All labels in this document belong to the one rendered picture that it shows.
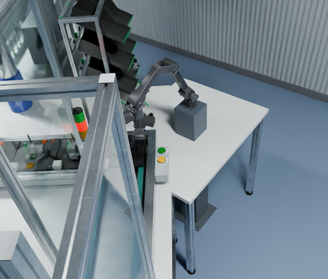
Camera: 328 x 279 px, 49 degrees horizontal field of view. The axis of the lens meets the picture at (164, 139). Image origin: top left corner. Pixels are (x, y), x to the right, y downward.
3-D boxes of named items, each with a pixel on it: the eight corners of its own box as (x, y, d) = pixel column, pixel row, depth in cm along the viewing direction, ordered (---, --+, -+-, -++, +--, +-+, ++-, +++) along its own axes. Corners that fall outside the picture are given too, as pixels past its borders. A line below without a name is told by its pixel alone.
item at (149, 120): (141, 120, 184) (154, 119, 183) (142, 110, 189) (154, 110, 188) (142, 128, 188) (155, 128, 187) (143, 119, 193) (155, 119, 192)
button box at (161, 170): (168, 153, 207) (168, 145, 203) (168, 182, 192) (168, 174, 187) (156, 154, 207) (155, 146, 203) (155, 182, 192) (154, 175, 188)
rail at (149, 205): (157, 141, 221) (155, 128, 213) (153, 283, 156) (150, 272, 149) (148, 141, 221) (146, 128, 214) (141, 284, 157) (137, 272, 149)
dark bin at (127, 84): (137, 82, 211) (141, 72, 205) (132, 96, 201) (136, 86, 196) (92, 63, 207) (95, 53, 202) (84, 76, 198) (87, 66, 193)
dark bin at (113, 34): (129, 31, 189) (134, 19, 183) (123, 44, 179) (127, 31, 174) (78, 9, 185) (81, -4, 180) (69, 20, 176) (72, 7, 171)
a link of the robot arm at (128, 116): (133, 92, 180) (113, 103, 175) (143, 99, 175) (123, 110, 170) (136, 110, 188) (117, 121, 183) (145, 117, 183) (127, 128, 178)
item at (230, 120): (268, 112, 237) (268, 108, 235) (189, 205, 188) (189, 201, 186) (181, 80, 271) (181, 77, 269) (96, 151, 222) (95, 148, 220)
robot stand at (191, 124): (206, 128, 226) (207, 103, 212) (194, 141, 218) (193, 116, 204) (188, 120, 232) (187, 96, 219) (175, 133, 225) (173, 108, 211)
